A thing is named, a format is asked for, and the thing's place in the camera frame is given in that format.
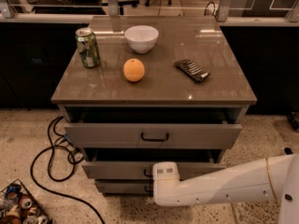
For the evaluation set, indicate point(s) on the grey drawer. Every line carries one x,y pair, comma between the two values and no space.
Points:
151,127
137,163
124,187

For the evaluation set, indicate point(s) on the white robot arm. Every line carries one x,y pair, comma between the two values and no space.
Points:
274,178

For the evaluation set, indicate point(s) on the grey drawer cabinet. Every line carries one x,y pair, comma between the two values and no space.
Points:
198,39

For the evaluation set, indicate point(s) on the grey top drawer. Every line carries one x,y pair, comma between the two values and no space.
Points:
151,127

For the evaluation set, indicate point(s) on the grey bottom drawer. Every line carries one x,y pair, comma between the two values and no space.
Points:
124,187

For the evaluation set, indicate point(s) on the orange fruit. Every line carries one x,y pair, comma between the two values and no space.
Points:
133,70

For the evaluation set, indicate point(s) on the dark chocolate bar wrapper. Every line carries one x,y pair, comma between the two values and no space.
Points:
194,71

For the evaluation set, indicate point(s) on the white ceramic bowl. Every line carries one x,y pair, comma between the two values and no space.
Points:
141,38

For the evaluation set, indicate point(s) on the green soda can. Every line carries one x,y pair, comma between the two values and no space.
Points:
87,47

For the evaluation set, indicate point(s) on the wire basket of cans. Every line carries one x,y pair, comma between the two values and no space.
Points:
19,206

